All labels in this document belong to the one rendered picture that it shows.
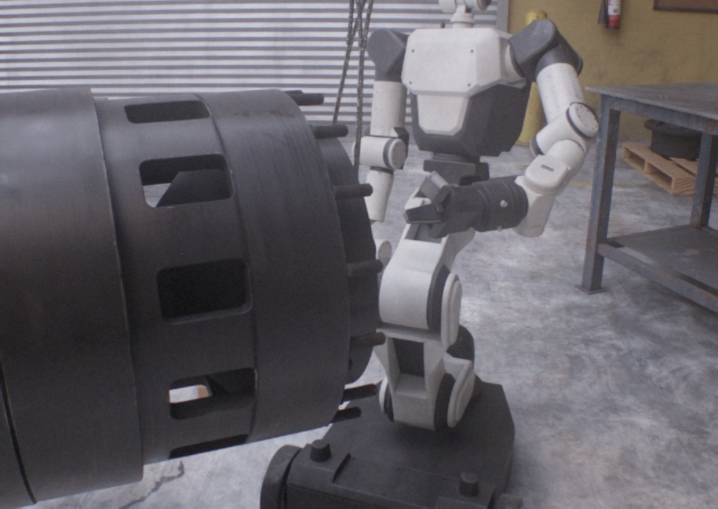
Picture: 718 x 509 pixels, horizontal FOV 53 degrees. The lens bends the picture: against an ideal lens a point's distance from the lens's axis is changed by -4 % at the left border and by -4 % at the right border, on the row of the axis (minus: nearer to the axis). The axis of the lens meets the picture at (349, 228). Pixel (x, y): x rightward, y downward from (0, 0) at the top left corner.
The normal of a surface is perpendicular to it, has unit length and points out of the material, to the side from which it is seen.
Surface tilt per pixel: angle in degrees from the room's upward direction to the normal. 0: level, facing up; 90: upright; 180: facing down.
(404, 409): 106
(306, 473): 45
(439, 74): 79
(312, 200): 54
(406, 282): 50
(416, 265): 14
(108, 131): 23
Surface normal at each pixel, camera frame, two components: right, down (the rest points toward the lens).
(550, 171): 0.13, -0.79
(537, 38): -0.65, -0.40
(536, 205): 0.36, 0.60
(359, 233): 0.34, -0.18
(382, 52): -0.62, 0.06
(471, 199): 0.27, -0.48
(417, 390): -0.18, -0.68
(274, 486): -0.27, -0.30
